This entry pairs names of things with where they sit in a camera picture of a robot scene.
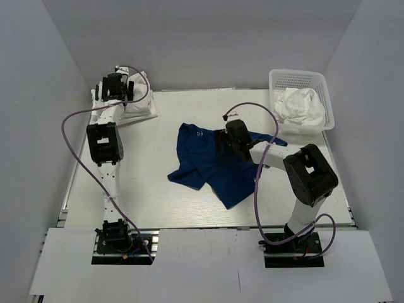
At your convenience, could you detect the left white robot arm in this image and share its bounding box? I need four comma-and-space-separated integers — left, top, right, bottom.
86, 69, 134, 252

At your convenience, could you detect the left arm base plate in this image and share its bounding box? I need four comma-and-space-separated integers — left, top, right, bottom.
91, 229, 158, 266

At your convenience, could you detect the blue t shirt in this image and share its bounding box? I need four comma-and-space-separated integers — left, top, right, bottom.
166, 122, 288, 210

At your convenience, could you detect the crumpled white t shirt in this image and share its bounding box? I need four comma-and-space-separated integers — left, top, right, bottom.
273, 88, 325, 127

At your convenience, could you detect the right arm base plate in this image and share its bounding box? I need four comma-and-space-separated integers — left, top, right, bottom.
258, 232, 324, 268

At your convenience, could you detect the white t shirt stack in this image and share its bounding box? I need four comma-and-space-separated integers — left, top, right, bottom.
90, 66, 157, 126

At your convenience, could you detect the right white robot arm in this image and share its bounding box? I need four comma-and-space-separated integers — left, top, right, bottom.
214, 119, 339, 252

